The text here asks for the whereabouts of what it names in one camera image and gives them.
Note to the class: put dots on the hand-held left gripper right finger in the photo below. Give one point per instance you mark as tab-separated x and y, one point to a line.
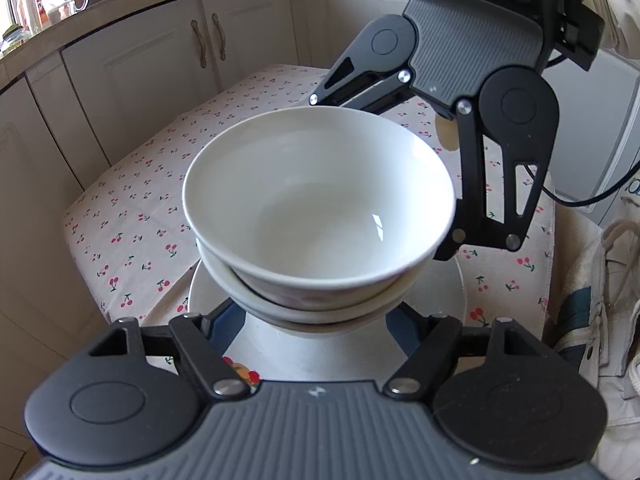
407	327

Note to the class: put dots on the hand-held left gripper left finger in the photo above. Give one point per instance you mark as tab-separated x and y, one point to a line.
227	325

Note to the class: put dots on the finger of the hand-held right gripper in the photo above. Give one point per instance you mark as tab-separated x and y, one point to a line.
360	87
472	185

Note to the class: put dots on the stained white fruit-print plate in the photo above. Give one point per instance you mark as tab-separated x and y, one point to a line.
310	355

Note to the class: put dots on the person's right hand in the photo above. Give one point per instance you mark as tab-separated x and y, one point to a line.
446	132

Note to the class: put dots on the cherry print tablecloth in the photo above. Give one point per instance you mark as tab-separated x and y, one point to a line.
150	185

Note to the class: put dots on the person's white garment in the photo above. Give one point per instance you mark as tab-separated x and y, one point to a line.
615	410

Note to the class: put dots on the white kitchen cabinet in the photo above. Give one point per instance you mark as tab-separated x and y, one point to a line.
125	60

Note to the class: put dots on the glass mug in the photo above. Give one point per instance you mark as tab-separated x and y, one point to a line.
62	7

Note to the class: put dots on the clear plastic bottle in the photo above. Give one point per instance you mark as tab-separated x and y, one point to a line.
30	5

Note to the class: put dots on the floral glass jar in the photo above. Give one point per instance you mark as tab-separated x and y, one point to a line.
15	40

